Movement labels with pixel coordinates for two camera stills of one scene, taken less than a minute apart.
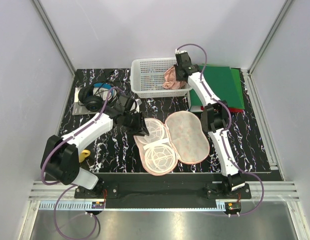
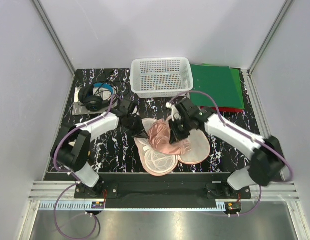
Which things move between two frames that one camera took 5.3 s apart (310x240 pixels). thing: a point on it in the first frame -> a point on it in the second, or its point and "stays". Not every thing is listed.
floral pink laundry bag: x=182 y=137 stays
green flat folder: x=236 y=79 stays
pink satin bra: x=171 y=82 -> x=159 y=135
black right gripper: x=178 y=77 -> x=175 y=136
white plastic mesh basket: x=146 y=77 stays
